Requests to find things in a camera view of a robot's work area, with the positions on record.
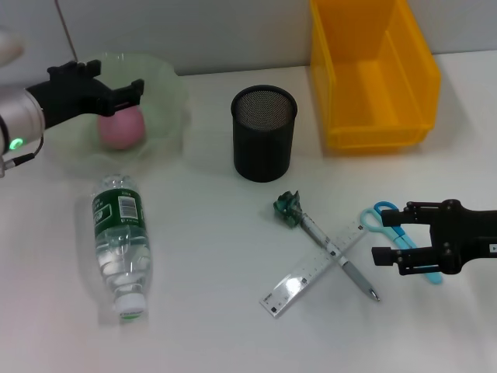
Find black mesh pen holder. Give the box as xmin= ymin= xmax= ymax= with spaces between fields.
xmin=231 ymin=84 xmax=299 ymax=183

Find grey white pen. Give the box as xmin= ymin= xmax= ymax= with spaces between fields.
xmin=297 ymin=215 xmax=381 ymax=303

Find pale green wavy bowl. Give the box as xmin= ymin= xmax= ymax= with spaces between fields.
xmin=38 ymin=51 xmax=191 ymax=178

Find yellow plastic storage bin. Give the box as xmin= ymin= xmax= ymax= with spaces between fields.
xmin=309 ymin=0 xmax=443 ymax=152

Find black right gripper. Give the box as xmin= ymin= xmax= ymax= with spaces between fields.
xmin=371 ymin=199 xmax=497 ymax=276

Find pink peach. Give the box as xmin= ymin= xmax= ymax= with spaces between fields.
xmin=96 ymin=106 xmax=147 ymax=151

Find transparent plastic ruler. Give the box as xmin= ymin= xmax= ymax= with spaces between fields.
xmin=259 ymin=219 xmax=368 ymax=320

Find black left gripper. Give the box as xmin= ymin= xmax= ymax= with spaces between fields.
xmin=25 ymin=60 xmax=145 ymax=129

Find blue scissors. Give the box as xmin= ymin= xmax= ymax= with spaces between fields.
xmin=360 ymin=200 xmax=444 ymax=285

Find clear green-label water bottle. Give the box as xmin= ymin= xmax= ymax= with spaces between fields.
xmin=91 ymin=173 xmax=152 ymax=323

